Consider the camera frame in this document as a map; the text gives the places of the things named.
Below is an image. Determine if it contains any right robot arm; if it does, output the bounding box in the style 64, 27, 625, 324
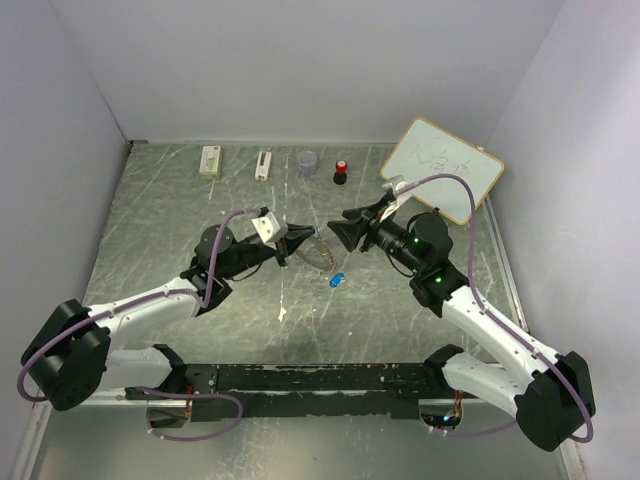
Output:
327, 200, 595, 452

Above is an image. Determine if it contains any purple cable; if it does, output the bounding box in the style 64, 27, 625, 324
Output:
394, 173, 596, 445
17, 207, 245, 442

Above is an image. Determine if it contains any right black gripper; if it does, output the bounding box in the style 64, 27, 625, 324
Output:
328, 197, 424, 274

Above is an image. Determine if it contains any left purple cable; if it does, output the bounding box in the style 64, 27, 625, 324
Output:
17, 207, 245, 442

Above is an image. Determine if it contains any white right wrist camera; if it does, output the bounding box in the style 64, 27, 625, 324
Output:
381, 175, 411, 222

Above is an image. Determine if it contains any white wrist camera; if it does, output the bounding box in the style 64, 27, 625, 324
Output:
251, 211, 288, 244
381, 175, 411, 222

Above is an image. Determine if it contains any yellow framed whiteboard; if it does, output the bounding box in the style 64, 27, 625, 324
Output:
380, 118, 505, 225

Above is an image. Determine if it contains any white stapler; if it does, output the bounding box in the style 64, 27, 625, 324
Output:
254, 150, 272, 182

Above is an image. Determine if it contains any aluminium rail frame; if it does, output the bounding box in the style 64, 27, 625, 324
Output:
9, 197, 581, 480

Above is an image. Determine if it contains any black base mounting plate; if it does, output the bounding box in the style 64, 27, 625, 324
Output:
158, 362, 464, 428

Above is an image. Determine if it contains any green white staple box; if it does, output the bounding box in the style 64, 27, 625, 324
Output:
199, 145, 221, 179

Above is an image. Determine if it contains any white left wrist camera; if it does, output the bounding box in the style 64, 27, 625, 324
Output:
251, 211, 288, 244

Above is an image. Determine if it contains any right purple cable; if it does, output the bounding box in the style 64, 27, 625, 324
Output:
394, 173, 596, 445

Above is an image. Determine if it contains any clear cup of paperclips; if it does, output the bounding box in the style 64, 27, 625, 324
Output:
297, 150, 318, 177

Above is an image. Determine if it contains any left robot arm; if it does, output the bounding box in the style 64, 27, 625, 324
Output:
17, 218, 316, 411

